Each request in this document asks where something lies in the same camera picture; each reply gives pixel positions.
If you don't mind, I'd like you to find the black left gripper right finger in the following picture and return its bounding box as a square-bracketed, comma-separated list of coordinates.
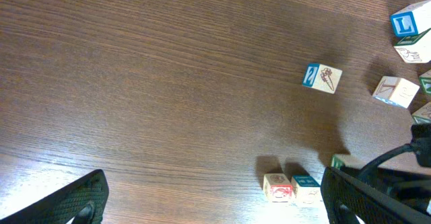
[321, 167, 430, 223]

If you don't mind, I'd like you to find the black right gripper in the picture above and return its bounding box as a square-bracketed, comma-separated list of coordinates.
[346, 167, 430, 217]

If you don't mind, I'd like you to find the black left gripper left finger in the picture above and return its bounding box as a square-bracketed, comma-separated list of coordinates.
[1, 169, 109, 224]

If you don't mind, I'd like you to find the green R wooden block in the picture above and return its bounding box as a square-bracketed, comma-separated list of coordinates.
[331, 154, 366, 170]

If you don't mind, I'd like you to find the snail picture wooden block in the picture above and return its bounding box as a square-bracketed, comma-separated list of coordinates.
[292, 176, 323, 207]

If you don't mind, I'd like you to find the red Q wooden block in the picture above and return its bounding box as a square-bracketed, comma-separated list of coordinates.
[263, 174, 294, 202]

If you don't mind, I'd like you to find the green V wooden block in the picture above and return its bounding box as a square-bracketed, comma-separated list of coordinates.
[411, 102, 431, 124]

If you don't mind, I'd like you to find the blue 5 wooden block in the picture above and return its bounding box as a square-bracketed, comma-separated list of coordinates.
[372, 76, 420, 108]

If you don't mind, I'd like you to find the green N wooden block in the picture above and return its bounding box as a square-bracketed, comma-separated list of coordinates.
[419, 70, 431, 95]

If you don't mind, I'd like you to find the carrot picture wooden block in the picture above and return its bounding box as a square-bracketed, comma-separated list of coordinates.
[302, 63, 343, 94]

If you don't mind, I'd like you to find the red letter wooden block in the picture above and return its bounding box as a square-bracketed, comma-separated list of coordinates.
[393, 29, 430, 63]

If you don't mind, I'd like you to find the blue L wooden block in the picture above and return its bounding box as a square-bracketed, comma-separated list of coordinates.
[390, 0, 430, 37]

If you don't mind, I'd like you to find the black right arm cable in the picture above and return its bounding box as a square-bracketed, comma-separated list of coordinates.
[357, 143, 422, 181]

